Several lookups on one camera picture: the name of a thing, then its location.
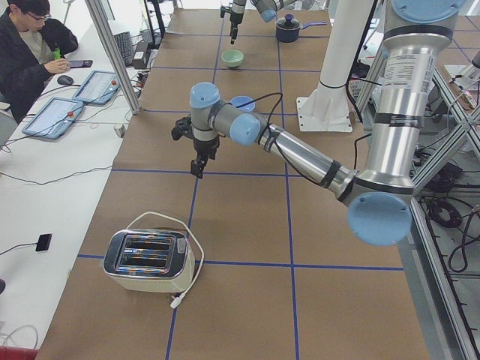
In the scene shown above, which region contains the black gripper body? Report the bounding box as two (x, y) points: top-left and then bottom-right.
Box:
(193, 137), (220, 161)
(229, 0), (246, 25)

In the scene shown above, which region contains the green bowl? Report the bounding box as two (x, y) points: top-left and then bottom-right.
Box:
(220, 49), (245, 68)

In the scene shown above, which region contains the blue bowl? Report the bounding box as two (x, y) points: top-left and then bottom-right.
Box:
(229, 95), (256, 113)

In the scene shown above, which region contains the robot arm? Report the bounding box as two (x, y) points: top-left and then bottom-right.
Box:
(189, 1), (466, 246)
(220, 0), (296, 44)

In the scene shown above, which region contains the dark blue saucepan with lid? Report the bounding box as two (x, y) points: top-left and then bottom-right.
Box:
(275, 13), (327, 43)

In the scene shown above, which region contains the black keyboard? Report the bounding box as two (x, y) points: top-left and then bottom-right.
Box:
(113, 31), (134, 67)

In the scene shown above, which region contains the cream chrome toaster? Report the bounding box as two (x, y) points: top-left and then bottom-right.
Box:
(103, 229), (195, 293)

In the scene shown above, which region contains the blue teach pendant far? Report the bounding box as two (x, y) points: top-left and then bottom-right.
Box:
(72, 70), (119, 105)

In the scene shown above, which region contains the blue teach pendant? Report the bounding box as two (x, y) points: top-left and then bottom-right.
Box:
(72, 70), (119, 105)
(22, 97), (84, 140)

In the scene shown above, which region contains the blue teach pendant near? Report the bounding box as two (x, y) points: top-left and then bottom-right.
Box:
(22, 97), (84, 140)

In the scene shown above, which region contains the black smartphone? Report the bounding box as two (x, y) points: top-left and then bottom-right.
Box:
(69, 60), (93, 68)

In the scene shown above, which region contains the black computer mouse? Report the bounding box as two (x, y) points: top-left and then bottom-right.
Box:
(57, 75), (74, 86)

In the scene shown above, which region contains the small black box on desk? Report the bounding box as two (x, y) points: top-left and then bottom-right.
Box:
(35, 233), (52, 252)

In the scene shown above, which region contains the seated person in black jacket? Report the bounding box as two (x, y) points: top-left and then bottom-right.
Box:
(1, 0), (79, 122)

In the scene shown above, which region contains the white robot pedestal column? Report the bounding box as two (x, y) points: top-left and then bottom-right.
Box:
(297, 0), (377, 133)

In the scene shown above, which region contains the white toaster power cord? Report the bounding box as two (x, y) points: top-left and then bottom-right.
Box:
(125, 211), (206, 310)

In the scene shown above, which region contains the aluminium frame post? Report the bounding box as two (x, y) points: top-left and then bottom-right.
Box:
(85, 0), (140, 116)

